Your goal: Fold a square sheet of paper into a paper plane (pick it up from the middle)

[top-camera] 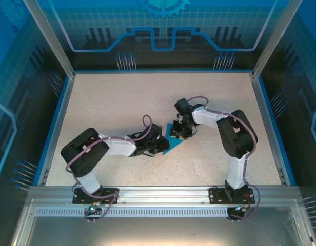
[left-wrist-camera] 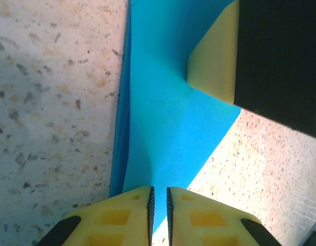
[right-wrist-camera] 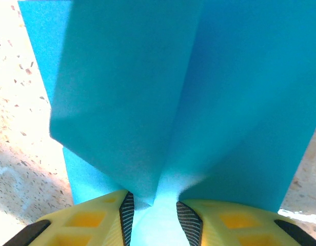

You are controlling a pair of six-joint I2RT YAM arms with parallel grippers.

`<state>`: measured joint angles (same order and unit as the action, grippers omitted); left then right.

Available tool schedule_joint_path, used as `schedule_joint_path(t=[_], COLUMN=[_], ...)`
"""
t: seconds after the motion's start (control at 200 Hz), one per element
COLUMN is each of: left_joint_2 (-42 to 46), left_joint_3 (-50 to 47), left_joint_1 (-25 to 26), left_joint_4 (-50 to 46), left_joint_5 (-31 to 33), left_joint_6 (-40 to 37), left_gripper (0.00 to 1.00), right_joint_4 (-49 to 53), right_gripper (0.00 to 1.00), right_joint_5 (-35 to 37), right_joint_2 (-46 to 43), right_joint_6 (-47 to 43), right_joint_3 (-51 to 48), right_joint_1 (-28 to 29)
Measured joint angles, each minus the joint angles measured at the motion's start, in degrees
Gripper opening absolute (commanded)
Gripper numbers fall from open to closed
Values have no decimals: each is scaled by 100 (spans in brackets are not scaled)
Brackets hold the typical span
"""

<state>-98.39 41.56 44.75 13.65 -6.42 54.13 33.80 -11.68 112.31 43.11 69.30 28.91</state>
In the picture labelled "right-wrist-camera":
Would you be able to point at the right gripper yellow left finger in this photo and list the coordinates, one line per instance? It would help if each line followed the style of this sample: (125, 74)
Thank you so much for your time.
(91, 225)

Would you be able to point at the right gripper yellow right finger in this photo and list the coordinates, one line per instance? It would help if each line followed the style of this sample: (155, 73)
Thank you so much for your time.
(237, 228)

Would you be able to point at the teal blue cloth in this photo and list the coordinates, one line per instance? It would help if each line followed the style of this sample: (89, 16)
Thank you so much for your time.
(160, 89)

